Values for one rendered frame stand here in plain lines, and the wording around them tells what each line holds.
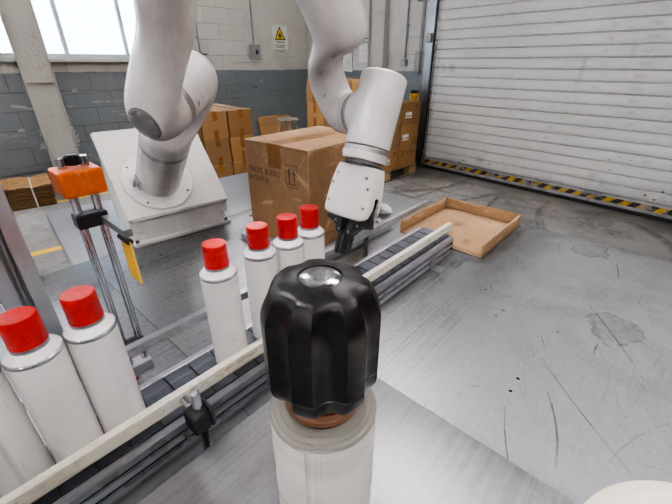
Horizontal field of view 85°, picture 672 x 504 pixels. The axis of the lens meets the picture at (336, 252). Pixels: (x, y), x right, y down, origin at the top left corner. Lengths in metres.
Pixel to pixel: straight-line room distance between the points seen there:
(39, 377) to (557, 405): 0.68
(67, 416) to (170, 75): 0.58
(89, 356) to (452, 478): 0.43
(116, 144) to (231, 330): 0.84
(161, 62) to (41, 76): 4.94
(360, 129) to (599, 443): 0.59
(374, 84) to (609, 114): 3.89
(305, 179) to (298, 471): 0.71
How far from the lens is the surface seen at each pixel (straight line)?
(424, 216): 1.28
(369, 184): 0.66
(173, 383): 0.62
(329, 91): 0.74
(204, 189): 1.24
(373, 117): 0.68
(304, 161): 0.90
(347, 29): 0.62
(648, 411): 0.77
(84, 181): 0.51
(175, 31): 0.79
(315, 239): 0.62
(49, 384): 0.49
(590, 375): 0.79
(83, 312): 0.47
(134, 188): 1.20
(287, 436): 0.30
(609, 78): 4.47
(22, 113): 5.78
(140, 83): 0.84
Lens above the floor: 1.30
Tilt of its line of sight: 27 degrees down
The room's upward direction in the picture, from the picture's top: straight up
